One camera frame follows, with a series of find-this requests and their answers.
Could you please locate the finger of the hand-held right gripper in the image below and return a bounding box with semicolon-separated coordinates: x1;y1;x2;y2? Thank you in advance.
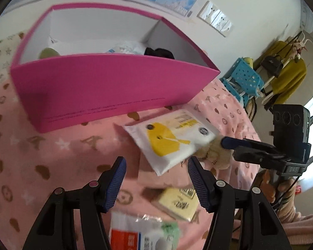
233;146;289;171
221;136;286;159

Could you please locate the flower print tissue pack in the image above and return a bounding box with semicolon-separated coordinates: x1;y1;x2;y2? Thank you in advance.
106;42;144;55

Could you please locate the small pink hanging toy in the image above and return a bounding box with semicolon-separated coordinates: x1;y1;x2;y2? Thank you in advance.
292;42;305;60

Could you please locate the beige fluffy scrunchie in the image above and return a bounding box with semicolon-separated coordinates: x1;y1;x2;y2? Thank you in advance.
196;137;234;171

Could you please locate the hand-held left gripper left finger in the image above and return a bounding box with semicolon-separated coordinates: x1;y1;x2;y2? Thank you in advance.
22;156;127;250

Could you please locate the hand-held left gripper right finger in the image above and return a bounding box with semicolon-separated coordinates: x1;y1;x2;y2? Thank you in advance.
187;156;293;250

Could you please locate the white star print pillow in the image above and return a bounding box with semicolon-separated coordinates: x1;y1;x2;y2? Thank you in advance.
0;31;25;84

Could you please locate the white yellow wet wipes pack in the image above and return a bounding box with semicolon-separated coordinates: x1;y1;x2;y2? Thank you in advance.
123;109;220;176

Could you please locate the pink printed blanket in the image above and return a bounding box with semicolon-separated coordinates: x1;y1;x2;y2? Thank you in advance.
0;78;264;250

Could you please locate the yellow tissue pack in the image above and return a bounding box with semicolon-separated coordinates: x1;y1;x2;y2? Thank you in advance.
151;186;200;223

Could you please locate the medical tape packet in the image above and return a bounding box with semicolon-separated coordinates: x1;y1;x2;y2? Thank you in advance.
109;212;180;250

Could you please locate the black sock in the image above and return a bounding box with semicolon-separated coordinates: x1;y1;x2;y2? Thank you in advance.
144;47;175;59

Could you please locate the yellow hanging garment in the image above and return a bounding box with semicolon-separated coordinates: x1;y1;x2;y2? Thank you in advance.
259;40;307;105

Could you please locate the person's right forearm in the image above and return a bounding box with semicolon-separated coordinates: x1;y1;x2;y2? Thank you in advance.
275;180;313;224

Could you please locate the person's right hand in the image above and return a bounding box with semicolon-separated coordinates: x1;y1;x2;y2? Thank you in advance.
261;170;296;204

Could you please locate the white wall socket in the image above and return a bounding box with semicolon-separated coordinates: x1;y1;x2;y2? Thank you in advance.
197;0;216;23

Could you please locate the green plush toy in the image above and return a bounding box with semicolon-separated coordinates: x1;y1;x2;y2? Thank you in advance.
39;47;60;59

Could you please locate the pink cardboard box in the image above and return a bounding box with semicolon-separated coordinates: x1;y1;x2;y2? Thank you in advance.
10;4;221;134

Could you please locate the blue plastic rack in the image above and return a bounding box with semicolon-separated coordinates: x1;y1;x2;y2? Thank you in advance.
220;57;264;107

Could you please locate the black handbag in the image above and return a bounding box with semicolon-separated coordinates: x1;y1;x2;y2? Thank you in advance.
261;55;286;77

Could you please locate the white air conditioner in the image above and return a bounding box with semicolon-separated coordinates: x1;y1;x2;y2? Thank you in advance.
300;4;313;32

